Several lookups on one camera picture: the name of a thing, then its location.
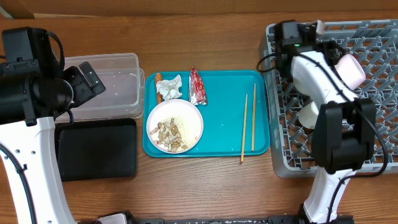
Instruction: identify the pink bowl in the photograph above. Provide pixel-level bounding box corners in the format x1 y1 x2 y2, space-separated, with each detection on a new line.
335 54 366 90

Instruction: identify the white paper cup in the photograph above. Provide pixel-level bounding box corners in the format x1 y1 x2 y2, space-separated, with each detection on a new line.
298 102 319 129

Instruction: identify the white paper napkin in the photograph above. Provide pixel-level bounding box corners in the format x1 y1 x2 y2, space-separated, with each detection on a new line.
158 75 182 101

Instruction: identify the red foil snack wrapper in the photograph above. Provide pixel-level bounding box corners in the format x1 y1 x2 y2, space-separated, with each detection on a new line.
189 67 208 106

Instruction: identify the white bowl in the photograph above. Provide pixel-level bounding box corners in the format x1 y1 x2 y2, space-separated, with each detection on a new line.
293 74 311 96

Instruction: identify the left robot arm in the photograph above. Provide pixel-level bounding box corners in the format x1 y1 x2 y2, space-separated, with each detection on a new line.
1 27 105 223

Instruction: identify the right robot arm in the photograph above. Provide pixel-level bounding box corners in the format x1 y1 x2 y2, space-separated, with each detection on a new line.
268 20 382 223

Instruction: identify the grey dishwasher rack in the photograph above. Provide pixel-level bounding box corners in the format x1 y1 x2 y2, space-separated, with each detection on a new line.
258 19 398 179

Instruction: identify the clear plastic bin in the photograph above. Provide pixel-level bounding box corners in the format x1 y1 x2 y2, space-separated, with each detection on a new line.
65 53 145 122

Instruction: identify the black tray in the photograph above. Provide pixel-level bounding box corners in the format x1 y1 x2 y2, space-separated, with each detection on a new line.
55 118 137 182

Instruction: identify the orange carrot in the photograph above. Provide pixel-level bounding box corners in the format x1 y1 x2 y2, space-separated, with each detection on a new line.
154 73 163 104

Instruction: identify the peanut shells and rice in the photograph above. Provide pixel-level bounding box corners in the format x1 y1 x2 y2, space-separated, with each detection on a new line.
149 116 202 154

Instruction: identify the white plate with food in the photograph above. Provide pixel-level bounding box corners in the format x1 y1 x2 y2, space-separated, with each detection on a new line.
146 99 204 154

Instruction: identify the teal plastic tray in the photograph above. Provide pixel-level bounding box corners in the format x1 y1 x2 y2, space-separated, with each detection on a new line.
142 70 271 158

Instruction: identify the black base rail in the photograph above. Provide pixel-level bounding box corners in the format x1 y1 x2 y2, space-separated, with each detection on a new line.
96 211 355 224

